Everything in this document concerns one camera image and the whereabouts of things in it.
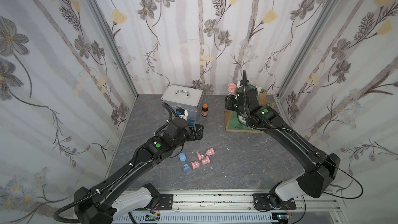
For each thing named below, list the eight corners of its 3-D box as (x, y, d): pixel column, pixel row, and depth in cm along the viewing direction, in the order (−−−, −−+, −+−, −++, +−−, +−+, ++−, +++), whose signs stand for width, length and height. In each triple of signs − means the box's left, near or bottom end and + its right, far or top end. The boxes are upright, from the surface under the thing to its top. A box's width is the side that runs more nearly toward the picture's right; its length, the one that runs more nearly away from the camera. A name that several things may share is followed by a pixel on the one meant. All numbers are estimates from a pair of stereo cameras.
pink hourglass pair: (204, 166, 87) (204, 165, 85) (196, 156, 90) (196, 154, 88) (211, 161, 88) (211, 160, 86) (202, 151, 92) (202, 149, 90)
